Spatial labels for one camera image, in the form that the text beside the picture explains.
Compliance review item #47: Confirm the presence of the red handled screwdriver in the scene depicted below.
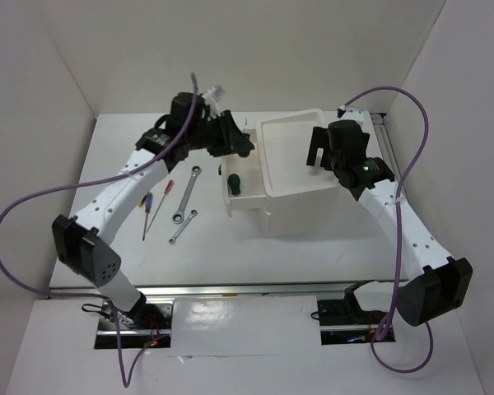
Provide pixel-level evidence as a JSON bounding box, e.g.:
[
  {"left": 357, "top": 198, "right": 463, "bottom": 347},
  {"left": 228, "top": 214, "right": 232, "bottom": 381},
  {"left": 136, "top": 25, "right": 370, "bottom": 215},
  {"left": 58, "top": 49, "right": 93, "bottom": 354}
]
[{"left": 146, "top": 180, "right": 175, "bottom": 232}]

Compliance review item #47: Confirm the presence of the long silver ratchet wrench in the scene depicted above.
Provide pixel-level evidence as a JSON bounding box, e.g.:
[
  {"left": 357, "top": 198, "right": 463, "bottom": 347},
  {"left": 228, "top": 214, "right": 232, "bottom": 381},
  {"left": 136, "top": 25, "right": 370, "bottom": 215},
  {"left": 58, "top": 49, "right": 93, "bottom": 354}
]
[{"left": 172, "top": 165, "right": 202, "bottom": 225}]

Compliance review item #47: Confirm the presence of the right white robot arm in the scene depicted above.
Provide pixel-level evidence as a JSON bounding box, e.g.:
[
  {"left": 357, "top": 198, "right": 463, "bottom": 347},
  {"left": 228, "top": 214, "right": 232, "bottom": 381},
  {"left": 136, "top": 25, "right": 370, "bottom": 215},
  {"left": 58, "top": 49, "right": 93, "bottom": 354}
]
[{"left": 306, "top": 119, "right": 473, "bottom": 327}]

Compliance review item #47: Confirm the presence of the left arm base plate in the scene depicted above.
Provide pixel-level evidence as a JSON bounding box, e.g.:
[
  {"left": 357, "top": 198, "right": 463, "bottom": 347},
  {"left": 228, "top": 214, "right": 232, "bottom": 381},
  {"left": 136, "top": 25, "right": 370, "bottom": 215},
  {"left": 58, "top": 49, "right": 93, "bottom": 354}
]
[{"left": 81, "top": 300, "right": 174, "bottom": 350}]

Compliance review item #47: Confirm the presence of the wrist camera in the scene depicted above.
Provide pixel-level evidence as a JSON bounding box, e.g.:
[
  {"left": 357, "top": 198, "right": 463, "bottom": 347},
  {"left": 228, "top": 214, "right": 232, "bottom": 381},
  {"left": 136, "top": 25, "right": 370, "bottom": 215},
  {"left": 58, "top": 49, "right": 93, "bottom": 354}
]
[
  {"left": 337, "top": 105, "right": 364, "bottom": 123},
  {"left": 202, "top": 85, "right": 226, "bottom": 118}
]

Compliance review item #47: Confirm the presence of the white drawer cabinet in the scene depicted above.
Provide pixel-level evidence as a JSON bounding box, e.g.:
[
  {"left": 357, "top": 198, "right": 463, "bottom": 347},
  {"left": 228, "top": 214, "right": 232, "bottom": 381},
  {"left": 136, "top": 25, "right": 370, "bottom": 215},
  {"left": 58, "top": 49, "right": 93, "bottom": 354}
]
[{"left": 256, "top": 109, "right": 341, "bottom": 238}]

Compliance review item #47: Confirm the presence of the aluminium front rail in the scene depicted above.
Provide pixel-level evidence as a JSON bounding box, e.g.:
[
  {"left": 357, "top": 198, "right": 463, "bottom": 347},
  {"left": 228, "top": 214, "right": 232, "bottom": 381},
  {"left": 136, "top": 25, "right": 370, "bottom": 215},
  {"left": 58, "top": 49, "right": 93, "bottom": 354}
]
[{"left": 48, "top": 281, "right": 367, "bottom": 300}]

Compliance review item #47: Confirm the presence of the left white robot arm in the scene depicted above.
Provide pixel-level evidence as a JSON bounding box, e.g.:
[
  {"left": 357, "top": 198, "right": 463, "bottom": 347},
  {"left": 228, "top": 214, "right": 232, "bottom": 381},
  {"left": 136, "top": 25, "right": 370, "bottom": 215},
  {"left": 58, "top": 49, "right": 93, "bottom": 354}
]
[{"left": 52, "top": 86, "right": 254, "bottom": 328}]

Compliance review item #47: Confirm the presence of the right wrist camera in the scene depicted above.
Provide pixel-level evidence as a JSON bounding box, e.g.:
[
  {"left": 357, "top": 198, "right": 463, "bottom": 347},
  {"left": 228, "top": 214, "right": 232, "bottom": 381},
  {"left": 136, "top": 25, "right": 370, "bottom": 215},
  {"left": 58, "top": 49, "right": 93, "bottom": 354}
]
[{"left": 337, "top": 105, "right": 364, "bottom": 123}]

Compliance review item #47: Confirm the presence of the short silver combination wrench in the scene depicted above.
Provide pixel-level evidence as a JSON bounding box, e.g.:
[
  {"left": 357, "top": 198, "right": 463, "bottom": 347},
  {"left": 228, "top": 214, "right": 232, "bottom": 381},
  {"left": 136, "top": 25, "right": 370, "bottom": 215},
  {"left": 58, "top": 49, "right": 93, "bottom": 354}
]
[{"left": 169, "top": 210, "right": 198, "bottom": 244}]

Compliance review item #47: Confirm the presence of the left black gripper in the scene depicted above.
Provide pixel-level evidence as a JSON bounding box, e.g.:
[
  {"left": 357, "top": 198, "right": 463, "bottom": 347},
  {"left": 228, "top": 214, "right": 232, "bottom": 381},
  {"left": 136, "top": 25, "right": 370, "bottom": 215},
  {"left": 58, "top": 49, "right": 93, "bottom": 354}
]
[{"left": 185, "top": 109, "right": 252, "bottom": 157}]

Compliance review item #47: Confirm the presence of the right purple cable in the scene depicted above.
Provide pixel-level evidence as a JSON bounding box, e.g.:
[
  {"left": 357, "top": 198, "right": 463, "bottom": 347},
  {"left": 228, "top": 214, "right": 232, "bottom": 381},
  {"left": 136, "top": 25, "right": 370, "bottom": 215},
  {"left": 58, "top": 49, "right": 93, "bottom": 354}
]
[{"left": 339, "top": 85, "right": 434, "bottom": 374}]

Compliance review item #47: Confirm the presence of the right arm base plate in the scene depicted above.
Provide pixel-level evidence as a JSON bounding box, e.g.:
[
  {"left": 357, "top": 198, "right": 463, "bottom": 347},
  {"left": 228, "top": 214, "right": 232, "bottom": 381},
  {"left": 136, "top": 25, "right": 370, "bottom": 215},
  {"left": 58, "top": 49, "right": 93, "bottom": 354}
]
[{"left": 310, "top": 299, "right": 386, "bottom": 346}]

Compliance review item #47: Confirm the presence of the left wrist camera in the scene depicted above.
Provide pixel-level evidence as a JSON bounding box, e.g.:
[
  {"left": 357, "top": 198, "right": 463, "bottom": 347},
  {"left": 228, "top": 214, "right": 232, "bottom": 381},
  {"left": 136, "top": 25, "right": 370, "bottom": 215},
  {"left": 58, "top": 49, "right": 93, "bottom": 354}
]
[{"left": 202, "top": 85, "right": 226, "bottom": 118}]

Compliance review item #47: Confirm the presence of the aluminium side rail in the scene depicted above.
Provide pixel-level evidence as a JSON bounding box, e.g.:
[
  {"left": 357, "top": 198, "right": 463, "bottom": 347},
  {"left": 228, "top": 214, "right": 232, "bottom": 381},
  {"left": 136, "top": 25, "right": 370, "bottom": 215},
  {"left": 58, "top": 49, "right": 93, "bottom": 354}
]
[{"left": 370, "top": 113, "right": 401, "bottom": 180}]

